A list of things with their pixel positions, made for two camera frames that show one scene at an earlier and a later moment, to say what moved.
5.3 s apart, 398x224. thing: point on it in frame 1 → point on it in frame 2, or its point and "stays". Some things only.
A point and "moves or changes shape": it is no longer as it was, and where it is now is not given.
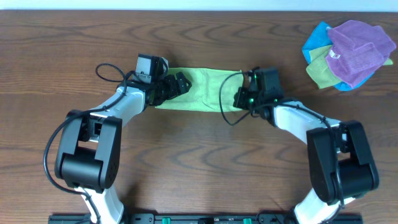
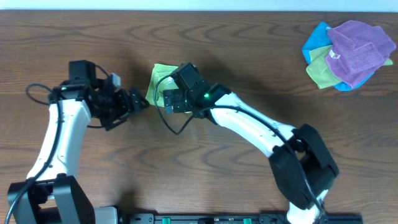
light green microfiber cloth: x=203 y=94 moves or changes shape
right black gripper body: x=245 y=94 → x=173 y=100
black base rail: x=201 y=218 stays
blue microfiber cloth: x=319 y=38 stays
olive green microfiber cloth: x=318 y=70 stays
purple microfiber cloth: x=357 y=50 stays
